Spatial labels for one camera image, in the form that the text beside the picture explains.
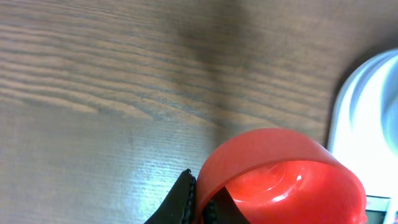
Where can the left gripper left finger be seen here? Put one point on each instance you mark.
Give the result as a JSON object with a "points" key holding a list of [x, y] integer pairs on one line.
{"points": [[178, 206]]}

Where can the white digital kitchen scale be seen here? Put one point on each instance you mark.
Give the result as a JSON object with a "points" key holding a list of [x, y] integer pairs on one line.
{"points": [[356, 138]]}

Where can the red plastic measuring scoop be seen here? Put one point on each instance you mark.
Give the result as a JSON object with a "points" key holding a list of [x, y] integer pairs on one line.
{"points": [[276, 175]]}

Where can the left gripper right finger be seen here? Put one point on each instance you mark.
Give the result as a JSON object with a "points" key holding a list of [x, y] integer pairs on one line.
{"points": [[221, 209]]}

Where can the grey round bowl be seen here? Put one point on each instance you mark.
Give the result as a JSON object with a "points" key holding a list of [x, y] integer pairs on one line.
{"points": [[389, 107]]}

